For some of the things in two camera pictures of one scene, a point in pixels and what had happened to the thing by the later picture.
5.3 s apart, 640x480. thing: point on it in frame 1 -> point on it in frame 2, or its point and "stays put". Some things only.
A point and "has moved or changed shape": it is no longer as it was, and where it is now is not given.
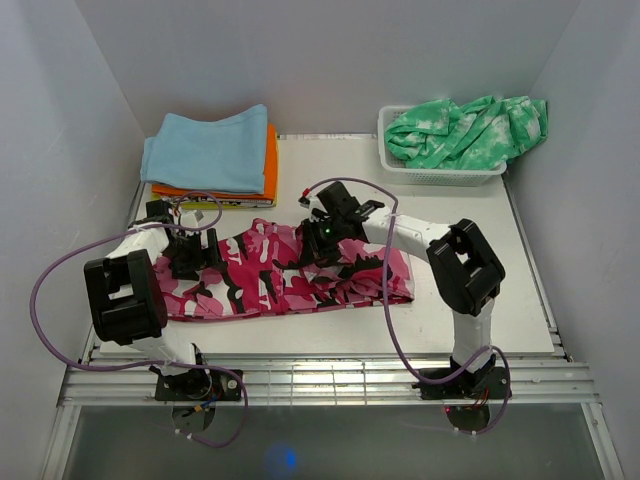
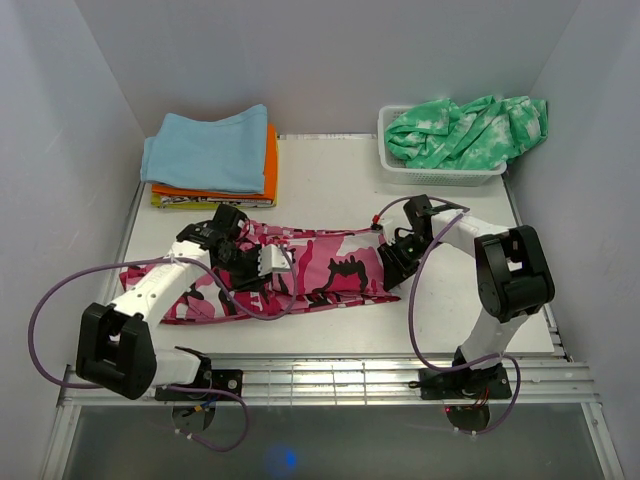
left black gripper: [203, 259] -> [252, 281]
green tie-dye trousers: [486, 135] stays put
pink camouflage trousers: [263, 270] has moved or changed shape
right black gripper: [312, 250] -> [394, 269]
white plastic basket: [443, 177] stays put
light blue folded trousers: [225, 155] stays put
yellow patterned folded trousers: [191, 203] stays put
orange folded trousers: [269, 185] stays put
